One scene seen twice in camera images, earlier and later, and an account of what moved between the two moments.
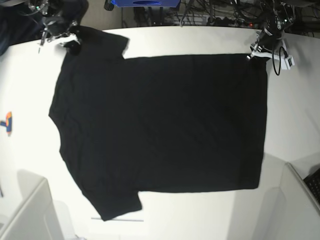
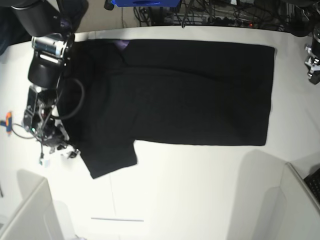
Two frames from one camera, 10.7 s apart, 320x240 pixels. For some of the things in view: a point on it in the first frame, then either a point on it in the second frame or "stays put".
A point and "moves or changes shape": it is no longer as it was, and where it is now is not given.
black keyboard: (313, 182) stays put
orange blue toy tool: (8, 124) stays put
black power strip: (228, 21) stays put
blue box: (145, 3) stays put
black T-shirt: (126, 125) moves or changes shape
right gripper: (58, 26) to (52, 134)
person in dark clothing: (18, 24) stays put
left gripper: (273, 27) to (313, 64)
